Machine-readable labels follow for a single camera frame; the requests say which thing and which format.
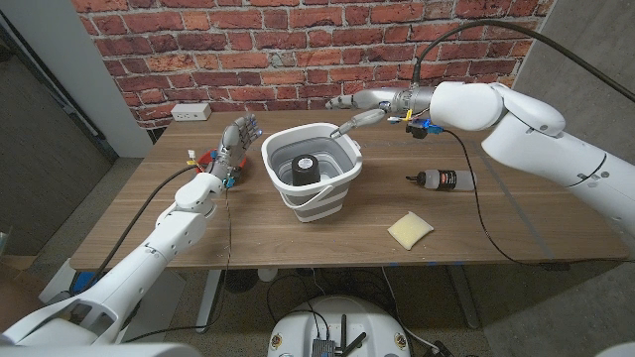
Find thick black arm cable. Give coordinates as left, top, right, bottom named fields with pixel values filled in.
left=91, top=165, right=200, bottom=285
left=413, top=19, right=635, bottom=104

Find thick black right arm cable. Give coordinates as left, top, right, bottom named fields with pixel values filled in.
left=413, top=19, right=635, bottom=104

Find red brick printed backdrop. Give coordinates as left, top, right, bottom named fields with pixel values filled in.
left=71, top=0, right=555, bottom=130

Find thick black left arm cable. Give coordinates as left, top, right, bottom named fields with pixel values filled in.
left=91, top=165, right=200, bottom=285

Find yellow sponge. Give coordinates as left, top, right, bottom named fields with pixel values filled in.
left=387, top=211, right=435, bottom=251

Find dark grey perforated panel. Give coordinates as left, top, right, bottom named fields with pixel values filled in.
left=0, top=24, right=119, bottom=255

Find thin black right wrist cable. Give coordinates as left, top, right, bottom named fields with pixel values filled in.
left=443, top=128, right=635, bottom=268

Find blue box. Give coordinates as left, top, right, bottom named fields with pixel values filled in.
left=71, top=270, right=103, bottom=294

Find white table leg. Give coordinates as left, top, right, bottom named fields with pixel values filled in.
left=194, top=269, right=223, bottom=334
left=447, top=265, right=481, bottom=330

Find white power outlet strip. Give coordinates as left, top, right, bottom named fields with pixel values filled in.
left=171, top=102, right=212, bottom=122

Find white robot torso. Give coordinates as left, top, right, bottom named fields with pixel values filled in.
left=0, top=342, right=202, bottom=357

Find clear squeeze bottle black cap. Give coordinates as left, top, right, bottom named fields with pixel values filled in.
left=405, top=169, right=477, bottom=192

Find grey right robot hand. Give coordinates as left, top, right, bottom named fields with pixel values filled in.
left=325, top=87, right=418, bottom=139

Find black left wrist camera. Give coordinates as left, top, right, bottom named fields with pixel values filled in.
left=222, top=167, right=243, bottom=190

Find white grey collapsible bucket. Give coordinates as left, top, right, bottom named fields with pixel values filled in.
left=260, top=122, right=364, bottom=223

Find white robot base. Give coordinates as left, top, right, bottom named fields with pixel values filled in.
left=267, top=296, right=412, bottom=357

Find red bowl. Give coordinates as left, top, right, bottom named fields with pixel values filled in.
left=195, top=147, right=248, bottom=176

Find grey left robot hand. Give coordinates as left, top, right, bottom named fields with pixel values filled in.
left=210, top=114, right=263, bottom=182

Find thin black left wrist cable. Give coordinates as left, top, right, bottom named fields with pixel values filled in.
left=123, top=186, right=234, bottom=344

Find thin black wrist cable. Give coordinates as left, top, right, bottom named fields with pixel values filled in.
left=123, top=186, right=234, bottom=344
left=443, top=128, right=635, bottom=268

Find black cup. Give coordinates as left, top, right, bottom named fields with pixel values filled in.
left=291, top=154, right=321, bottom=187

